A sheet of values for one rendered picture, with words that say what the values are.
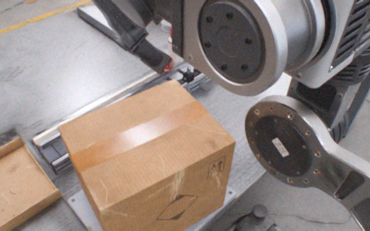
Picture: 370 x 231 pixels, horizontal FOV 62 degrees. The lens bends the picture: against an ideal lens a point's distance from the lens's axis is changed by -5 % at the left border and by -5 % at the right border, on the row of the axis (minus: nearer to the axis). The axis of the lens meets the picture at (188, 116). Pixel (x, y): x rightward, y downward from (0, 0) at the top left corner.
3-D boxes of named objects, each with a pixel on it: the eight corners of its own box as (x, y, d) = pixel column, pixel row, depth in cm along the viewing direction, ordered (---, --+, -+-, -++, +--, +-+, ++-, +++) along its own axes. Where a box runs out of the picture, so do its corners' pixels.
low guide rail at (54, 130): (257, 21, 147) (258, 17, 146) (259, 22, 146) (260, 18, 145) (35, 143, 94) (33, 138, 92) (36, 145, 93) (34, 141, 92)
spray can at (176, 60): (176, 70, 122) (175, 22, 107) (185, 77, 119) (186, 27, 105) (166, 76, 119) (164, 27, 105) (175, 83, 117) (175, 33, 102)
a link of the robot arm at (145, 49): (135, 54, 95) (147, 39, 94) (122, 44, 98) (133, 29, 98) (148, 63, 101) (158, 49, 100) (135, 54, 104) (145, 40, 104)
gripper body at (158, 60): (153, 46, 110) (142, 36, 103) (173, 59, 105) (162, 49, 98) (142, 61, 110) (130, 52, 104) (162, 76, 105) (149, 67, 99)
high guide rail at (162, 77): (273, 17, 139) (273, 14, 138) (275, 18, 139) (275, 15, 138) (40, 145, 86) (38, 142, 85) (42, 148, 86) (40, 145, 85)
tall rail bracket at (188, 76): (180, 94, 120) (180, 57, 108) (193, 104, 116) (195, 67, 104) (173, 98, 118) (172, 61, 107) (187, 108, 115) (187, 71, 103)
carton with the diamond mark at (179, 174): (176, 147, 99) (175, 77, 80) (223, 206, 85) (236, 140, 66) (83, 192, 88) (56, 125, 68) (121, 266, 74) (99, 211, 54)
